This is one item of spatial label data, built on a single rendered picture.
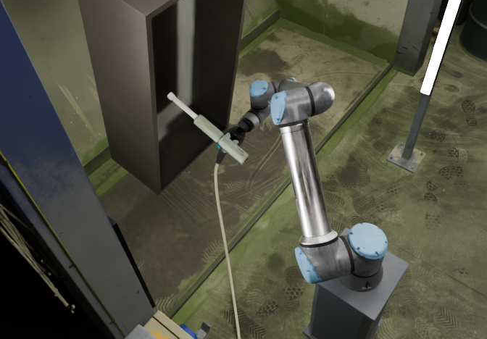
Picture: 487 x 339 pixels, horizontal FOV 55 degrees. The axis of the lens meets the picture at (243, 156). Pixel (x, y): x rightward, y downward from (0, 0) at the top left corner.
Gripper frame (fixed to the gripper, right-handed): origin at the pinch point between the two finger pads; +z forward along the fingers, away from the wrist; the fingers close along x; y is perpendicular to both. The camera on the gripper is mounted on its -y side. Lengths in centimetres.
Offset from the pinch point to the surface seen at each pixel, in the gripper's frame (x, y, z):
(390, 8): -11, 23, -198
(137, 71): 38, -40, 23
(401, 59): -42, 53, -198
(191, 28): 54, -7, -38
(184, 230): -7, 83, 13
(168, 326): -31, -90, 94
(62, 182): 11, -75, 83
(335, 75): -11, 76, -162
